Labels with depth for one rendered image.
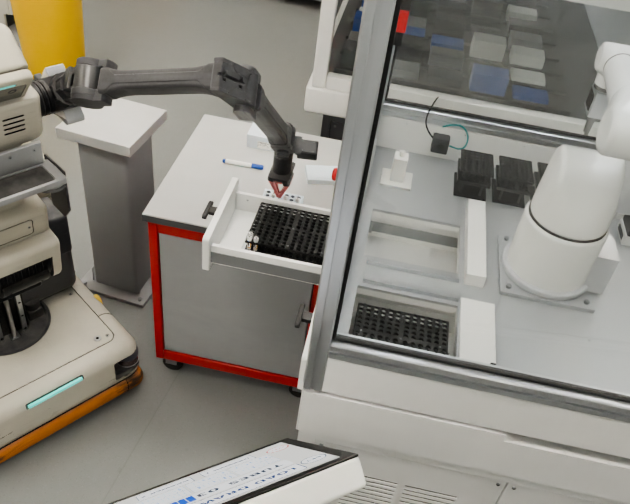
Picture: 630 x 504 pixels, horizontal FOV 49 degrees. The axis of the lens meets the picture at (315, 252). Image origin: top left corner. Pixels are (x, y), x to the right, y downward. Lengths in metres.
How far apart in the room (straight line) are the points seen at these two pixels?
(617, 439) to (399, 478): 0.48
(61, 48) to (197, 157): 2.10
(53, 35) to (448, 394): 3.39
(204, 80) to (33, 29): 2.81
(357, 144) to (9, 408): 1.56
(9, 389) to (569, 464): 1.61
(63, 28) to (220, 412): 2.54
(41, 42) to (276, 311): 2.55
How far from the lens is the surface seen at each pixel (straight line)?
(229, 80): 1.53
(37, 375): 2.34
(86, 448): 2.49
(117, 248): 2.79
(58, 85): 1.80
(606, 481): 1.60
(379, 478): 1.66
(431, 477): 1.63
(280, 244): 1.79
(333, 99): 2.53
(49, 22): 4.25
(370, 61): 0.97
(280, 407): 2.56
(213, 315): 2.33
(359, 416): 1.46
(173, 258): 2.21
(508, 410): 1.41
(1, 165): 1.81
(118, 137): 2.46
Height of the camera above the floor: 2.07
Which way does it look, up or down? 41 degrees down
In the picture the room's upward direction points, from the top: 8 degrees clockwise
